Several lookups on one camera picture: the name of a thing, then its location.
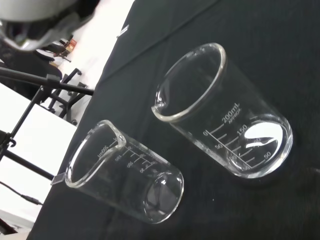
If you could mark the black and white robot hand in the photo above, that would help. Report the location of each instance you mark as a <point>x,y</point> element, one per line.
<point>25,10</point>

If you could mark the black tripod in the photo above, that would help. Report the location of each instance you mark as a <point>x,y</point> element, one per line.
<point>53,82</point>

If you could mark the grey tape strip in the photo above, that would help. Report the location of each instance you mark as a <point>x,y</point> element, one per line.
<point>58,178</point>

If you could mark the black bench cloth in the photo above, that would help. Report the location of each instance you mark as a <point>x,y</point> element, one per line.
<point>250,37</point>

